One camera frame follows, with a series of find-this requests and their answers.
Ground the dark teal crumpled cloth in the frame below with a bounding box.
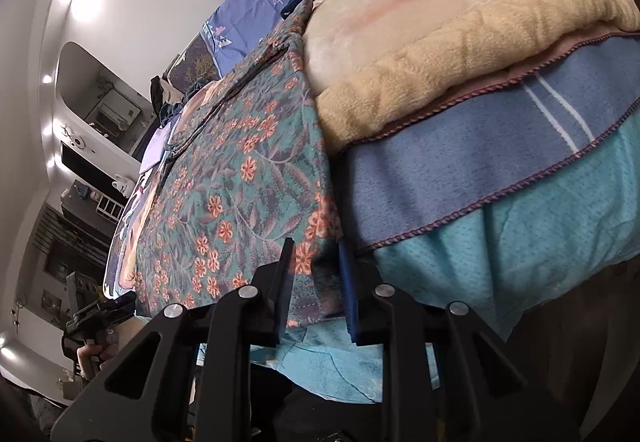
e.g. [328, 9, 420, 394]
[157, 77, 211, 128]

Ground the dark cabinet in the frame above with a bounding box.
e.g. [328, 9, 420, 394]
[30, 202, 113, 303]

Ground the beige fleece blanket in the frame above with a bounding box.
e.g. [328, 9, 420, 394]
[302, 0, 640, 155]

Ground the white deer wall decoration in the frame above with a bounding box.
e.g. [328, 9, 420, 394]
[60, 125, 91, 153]

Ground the person's left hand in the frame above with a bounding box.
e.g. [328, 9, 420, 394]
[75, 329, 119, 380]

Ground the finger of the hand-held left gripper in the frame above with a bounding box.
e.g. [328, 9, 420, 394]
[100, 292, 137, 319]

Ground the white wall cabinet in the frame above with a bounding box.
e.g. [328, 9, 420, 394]
[85, 87, 143, 138]

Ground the white rack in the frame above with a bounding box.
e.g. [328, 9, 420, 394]
[97, 195, 126, 223]

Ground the black garment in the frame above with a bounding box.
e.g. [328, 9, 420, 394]
[149, 75, 173, 118]

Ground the purple cloth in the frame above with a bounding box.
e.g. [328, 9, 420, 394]
[140, 125, 176, 173]

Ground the blue striped blanket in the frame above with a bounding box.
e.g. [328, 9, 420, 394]
[330, 30, 640, 255]

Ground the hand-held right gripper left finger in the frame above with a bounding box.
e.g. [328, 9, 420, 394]
[50, 238, 296, 442]

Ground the teal bed sheet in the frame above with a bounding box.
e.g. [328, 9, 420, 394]
[200, 112, 640, 403]

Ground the cartoon printed bed sheet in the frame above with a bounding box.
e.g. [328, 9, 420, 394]
[102, 162, 171, 298]

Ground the dark pillow with gold tree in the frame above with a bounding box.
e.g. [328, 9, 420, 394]
[167, 35, 221, 90]

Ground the teal floral shirt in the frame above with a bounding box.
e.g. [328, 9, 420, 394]
[135, 0, 351, 328]

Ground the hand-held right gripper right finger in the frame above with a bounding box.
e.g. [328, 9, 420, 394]
[337, 242, 581, 442]

